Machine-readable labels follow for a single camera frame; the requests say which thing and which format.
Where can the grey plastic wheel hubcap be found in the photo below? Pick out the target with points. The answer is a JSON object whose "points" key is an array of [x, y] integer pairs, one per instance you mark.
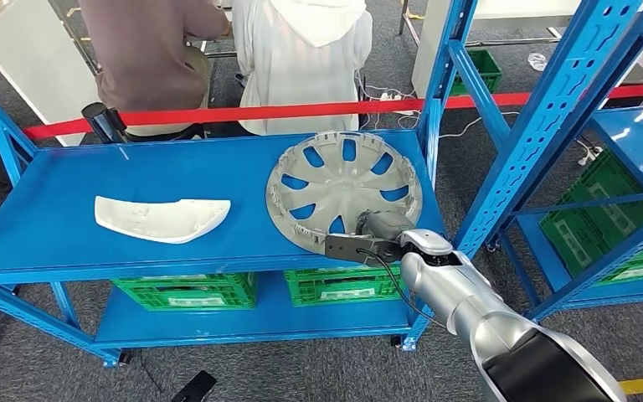
{"points": [[343, 188]]}

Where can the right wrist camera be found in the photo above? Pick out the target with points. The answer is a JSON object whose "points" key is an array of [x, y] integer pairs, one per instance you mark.
{"points": [[343, 247]]}

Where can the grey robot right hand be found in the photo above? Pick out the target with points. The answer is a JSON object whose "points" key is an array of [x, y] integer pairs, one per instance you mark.
{"points": [[385, 224]]}

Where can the black stanchion post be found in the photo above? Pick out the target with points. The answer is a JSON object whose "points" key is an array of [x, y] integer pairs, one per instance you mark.
{"points": [[99, 119]]}

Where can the person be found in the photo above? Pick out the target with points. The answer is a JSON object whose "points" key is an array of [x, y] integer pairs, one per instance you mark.
{"points": [[144, 55], [299, 72]]}

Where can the green plastic crate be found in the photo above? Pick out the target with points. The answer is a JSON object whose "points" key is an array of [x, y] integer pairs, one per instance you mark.
{"points": [[188, 291], [604, 222], [482, 69], [343, 286]]}

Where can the white panel desk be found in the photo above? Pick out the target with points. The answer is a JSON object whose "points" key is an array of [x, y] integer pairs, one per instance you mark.
{"points": [[33, 66], [521, 5]]}

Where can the blue metal shelf rack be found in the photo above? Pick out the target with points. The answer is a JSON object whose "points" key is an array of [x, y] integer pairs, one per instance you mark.
{"points": [[188, 177], [632, 139]]}

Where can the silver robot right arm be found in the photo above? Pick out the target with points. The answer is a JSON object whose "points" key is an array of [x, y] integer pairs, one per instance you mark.
{"points": [[466, 299]]}

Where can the clear plastic bag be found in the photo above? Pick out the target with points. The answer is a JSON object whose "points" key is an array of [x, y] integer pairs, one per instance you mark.
{"points": [[538, 61]]}

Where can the red barrier tape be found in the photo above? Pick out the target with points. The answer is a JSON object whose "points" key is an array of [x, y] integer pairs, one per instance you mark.
{"points": [[244, 113]]}

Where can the white plastic mirror cover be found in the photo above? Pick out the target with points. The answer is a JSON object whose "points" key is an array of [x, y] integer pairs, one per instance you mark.
{"points": [[160, 222]]}

